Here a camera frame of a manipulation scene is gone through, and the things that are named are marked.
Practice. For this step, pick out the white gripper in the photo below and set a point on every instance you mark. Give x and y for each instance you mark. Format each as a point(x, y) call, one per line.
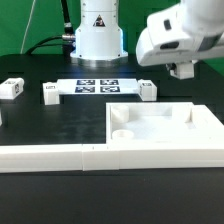
point(182, 33)

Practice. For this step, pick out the white square tabletop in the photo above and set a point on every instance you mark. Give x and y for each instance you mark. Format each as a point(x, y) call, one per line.
point(154, 122)

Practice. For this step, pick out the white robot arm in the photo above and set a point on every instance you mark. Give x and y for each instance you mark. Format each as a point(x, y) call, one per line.
point(99, 39)

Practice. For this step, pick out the white L-shaped fence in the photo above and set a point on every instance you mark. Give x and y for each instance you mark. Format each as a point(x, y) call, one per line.
point(110, 156)

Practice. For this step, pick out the apriltag base plate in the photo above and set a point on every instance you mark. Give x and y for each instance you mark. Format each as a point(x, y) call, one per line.
point(97, 86)

